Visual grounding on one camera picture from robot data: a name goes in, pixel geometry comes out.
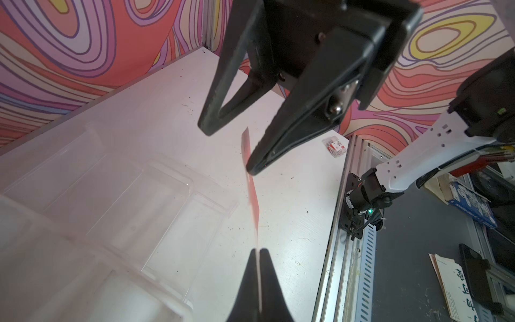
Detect small red white packet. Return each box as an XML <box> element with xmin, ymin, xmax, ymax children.
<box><xmin>323</xmin><ymin>136</ymin><xmax>347</xmax><ymax>158</ymax></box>

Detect red postcard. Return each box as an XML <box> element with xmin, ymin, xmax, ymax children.
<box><xmin>241</xmin><ymin>127</ymin><xmax>260</xmax><ymax>242</ymax></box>

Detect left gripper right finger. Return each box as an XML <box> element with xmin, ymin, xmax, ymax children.
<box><xmin>260</xmin><ymin>248</ymin><xmax>294</xmax><ymax>322</ymax></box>

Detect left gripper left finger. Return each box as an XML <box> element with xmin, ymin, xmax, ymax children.
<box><xmin>226</xmin><ymin>249</ymin><xmax>259</xmax><ymax>322</ymax></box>

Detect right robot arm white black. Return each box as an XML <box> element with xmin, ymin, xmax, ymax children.
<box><xmin>198</xmin><ymin>1</ymin><xmax>514</xmax><ymax>239</ymax></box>

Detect clear plastic drawer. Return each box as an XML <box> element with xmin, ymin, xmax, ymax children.
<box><xmin>1</xmin><ymin>124</ymin><xmax>237</xmax><ymax>321</ymax></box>

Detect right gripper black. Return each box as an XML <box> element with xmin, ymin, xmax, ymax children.
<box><xmin>197</xmin><ymin>0</ymin><xmax>424</xmax><ymax>177</ymax></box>

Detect aluminium front rail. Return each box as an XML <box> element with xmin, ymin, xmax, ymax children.
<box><xmin>312</xmin><ymin>135</ymin><xmax>383</xmax><ymax>321</ymax></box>

